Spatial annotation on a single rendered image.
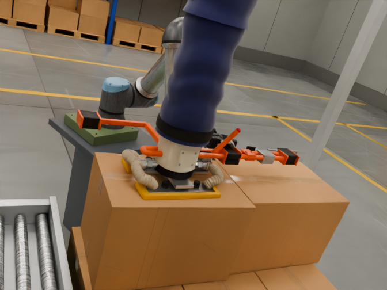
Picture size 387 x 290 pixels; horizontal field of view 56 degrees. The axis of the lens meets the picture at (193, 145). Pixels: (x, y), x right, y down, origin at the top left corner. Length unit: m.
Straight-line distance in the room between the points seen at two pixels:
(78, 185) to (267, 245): 1.25
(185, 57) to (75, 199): 1.47
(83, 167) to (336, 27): 11.77
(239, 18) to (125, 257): 0.94
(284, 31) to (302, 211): 11.28
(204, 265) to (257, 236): 0.28
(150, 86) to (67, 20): 6.51
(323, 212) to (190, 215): 0.75
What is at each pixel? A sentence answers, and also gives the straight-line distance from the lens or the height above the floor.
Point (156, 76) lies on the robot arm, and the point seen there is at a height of 1.18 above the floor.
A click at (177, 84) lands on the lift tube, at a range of 1.31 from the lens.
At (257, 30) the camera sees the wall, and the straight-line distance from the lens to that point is 12.20.
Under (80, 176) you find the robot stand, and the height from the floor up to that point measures 0.44.
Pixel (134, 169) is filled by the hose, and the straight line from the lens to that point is 1.36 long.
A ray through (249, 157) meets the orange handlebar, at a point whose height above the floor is 1.08.
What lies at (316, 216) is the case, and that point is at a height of 0.86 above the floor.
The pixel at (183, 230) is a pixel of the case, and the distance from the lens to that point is 1.45.
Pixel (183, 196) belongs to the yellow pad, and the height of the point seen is 0.96.
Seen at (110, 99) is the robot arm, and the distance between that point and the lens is 2.15.
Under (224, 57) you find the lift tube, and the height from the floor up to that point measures 1.50.
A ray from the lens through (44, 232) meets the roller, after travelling 1.78.
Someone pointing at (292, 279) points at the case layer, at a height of 0.54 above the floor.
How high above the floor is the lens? 1.68
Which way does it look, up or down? 23 degrees down
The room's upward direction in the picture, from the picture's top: 17 degrees clockwise
